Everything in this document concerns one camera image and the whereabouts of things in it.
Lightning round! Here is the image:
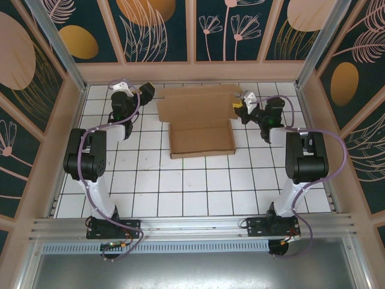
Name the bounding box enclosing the thin aluminium side rail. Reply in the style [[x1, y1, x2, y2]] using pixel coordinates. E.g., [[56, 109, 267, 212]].
[[45, 85, 90, 219], [296, 86, 342, 215]]

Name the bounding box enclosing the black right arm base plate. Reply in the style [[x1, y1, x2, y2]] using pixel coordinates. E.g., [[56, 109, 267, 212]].
[[245, 216, 301, 238]]

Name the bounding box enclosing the long aluminium mounting rail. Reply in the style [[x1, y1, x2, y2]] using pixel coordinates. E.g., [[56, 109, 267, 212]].
[[28, 213, 357, 241]]

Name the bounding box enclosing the grey slotted cable duct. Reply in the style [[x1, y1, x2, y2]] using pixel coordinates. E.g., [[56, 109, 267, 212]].
[[42, 240, 270, 253]]

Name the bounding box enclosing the grey metal sheet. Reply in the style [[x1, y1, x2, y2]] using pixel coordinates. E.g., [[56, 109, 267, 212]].
[[17, 251, 371, 289]]

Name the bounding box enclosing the yellow connector with wires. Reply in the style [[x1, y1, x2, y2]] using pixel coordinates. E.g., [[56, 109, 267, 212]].
[[281, 228, 302, 245]]

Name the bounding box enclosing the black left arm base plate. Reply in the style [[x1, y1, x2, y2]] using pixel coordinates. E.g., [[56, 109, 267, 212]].
[[86, 217, 142, 240]]

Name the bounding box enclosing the aluminium frame post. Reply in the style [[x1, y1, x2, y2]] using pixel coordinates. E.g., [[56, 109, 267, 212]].
[[23, 0, 88, 95], [294, 0, 347, 89]]

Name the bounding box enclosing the brown cardboard paper box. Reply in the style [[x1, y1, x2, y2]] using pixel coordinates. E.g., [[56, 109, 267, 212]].
[[156, 84, 243, 160]]

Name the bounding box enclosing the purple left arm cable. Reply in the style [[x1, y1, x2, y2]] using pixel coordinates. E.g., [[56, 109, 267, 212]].
[[77, 77, 145, 263]]

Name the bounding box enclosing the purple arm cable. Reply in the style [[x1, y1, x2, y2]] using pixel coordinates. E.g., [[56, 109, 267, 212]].
[[251, 95, 349, 259], [77, 77, 145, 263]]

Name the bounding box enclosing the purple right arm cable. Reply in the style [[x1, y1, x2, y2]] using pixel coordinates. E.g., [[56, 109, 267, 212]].
[[251, 95, 349, 259]]

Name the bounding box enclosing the small circuit board with wires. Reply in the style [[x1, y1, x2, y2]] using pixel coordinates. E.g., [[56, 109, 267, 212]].
[[99, 230, 136, 252]]

